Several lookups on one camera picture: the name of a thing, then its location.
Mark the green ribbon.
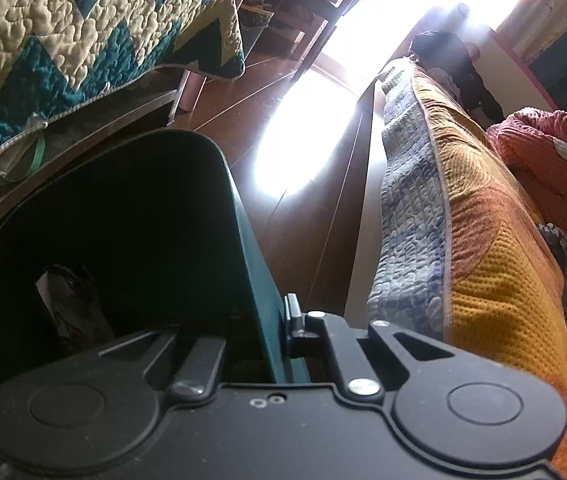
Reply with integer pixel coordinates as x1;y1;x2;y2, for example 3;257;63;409
26;114;48;173

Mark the grey patterned cloth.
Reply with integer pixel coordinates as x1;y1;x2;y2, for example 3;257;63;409
537;221;567;272

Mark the metal bed frame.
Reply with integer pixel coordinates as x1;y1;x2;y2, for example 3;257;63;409
0;71;195;275

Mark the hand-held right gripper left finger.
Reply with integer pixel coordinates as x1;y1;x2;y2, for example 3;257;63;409
98;330;228;402

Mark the red striped comforter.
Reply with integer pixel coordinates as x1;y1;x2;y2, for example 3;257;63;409
485;107;567;257

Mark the orange waffle blanket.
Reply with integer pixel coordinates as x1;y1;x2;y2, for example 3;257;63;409
410;64;567;480

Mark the black white wrapper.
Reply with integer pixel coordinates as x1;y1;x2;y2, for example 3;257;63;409
36;263;117;357

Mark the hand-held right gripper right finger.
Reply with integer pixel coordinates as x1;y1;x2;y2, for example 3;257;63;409
285;293;457;401

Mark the white pink-edged headboard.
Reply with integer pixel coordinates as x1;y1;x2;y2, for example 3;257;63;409
463;34;567;127

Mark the blue grey quilted sheet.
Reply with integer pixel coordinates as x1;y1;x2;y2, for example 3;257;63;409
366;56;453;345

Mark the teal cream zigzag quilt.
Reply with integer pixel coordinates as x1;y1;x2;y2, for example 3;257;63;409
0;0;246;186

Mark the black clothing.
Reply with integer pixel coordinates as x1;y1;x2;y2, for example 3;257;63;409
409;31;505;127

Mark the dark teal plastic bin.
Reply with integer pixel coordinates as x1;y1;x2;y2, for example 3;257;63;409
0;129;314;471

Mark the white bed side board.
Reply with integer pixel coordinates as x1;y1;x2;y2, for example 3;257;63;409
345;77;385;330

